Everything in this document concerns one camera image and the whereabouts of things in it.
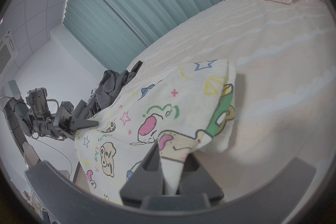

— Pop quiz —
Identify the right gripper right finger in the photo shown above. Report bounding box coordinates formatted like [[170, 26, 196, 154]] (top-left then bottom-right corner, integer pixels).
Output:
[[178, 152, 225, 203]]

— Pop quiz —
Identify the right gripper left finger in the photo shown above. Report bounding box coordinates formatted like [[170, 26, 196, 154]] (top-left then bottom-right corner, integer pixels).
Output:
[[119, 143, 165, 208]]

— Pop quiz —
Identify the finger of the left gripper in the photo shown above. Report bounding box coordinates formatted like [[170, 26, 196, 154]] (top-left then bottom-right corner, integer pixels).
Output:
[[70, 117, 100, 130]]

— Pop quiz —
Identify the white printed pyjama top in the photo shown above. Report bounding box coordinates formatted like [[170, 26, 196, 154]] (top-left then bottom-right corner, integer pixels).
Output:
[[74, 59, 237, 205]]

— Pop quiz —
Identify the bed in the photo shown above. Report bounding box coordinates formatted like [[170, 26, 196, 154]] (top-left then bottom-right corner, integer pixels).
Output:
[[71, 0, 336, 205]]

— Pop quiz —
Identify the black shirt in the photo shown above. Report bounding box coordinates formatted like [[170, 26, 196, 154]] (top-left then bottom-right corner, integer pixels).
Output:
[[90, 60, 144, 117]]

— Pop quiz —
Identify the ceiling air conditioner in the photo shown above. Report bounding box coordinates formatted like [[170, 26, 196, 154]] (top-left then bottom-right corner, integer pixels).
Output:
[[0, 31, 19, 74]]

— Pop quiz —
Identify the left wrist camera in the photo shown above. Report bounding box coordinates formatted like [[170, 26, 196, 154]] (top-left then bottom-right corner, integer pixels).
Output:
[[60, 101, 75, 115]]

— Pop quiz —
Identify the black cable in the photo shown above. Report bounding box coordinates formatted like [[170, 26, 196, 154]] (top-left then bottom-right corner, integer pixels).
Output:
[[33, 134, 67, 142], [39, 140, 74, 179]]

